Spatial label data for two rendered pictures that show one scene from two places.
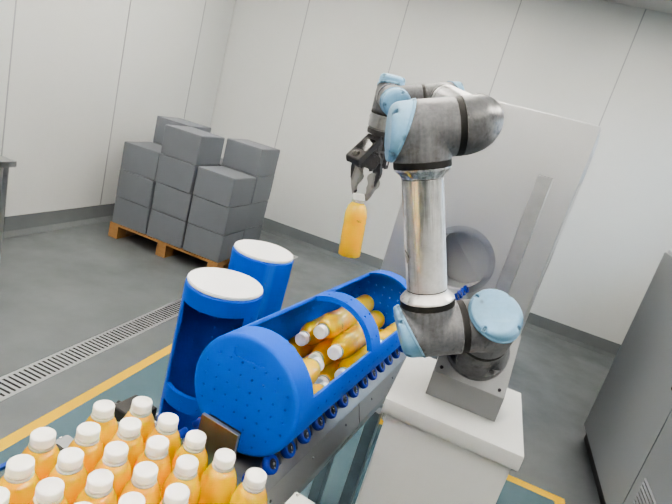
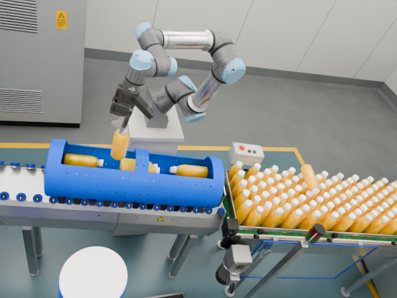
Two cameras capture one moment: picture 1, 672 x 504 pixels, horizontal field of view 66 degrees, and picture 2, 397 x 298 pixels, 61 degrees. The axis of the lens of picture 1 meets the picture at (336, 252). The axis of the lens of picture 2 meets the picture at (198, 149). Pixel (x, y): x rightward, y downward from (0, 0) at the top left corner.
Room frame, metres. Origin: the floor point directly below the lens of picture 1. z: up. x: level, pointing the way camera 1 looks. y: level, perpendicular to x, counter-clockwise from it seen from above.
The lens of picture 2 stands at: (2.01, 0.91, 2.50)
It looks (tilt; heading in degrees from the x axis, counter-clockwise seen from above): 44 degrees down; 225
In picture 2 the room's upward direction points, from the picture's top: 22 degrees clockwise
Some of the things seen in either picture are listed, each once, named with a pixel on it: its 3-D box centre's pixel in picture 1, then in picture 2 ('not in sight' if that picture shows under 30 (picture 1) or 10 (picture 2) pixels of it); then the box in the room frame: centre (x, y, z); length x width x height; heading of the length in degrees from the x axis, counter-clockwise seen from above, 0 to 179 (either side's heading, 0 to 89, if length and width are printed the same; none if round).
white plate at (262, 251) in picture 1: (264, 251); not in sight; (2.26, 0.32, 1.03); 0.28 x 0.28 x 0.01
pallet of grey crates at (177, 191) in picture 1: (196, 192); not in sight; (4.87, 1.47, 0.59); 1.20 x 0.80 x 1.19; 75
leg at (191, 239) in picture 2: not in sight; (181, 256); (1.03, 0.17, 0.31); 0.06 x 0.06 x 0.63; 67
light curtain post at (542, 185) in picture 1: (476, 355); not in sight; (2.19, -0.75, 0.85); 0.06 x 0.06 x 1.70; 67
